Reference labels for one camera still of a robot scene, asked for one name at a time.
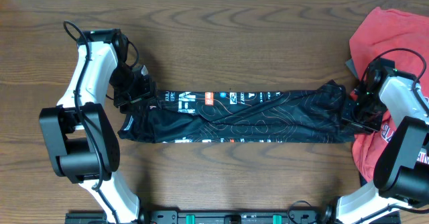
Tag red printed t-shirt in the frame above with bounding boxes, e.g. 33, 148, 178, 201
348, 6, 429, 183

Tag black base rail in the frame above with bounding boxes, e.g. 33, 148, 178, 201
64, 209, 402, 224

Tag black orange-patterned jersey shirt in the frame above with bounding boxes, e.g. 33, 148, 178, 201
118, 80, 355, 144

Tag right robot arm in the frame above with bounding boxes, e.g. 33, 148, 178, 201
331, 69, 428, 223

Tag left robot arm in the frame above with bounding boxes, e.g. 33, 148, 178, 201
39, 29, 156, 223

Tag dark garment under red shirt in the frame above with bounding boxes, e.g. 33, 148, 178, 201
345, 59, 359, 79

